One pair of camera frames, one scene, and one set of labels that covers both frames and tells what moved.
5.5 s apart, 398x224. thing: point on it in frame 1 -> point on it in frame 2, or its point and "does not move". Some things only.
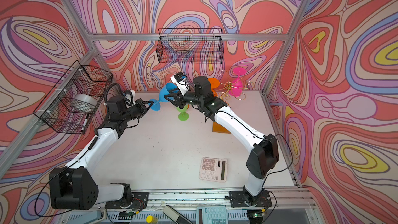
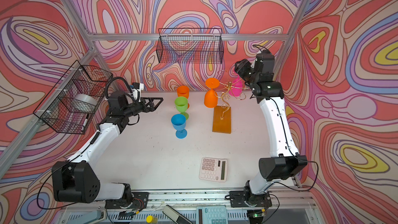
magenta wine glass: (236, 88) does not move
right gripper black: (179, 98) -> (240, 69)
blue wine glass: (168, 87) -> (179, 121)
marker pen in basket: (85, 122) does not move
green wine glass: (183, 116) does not move
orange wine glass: (214, 84) does not move
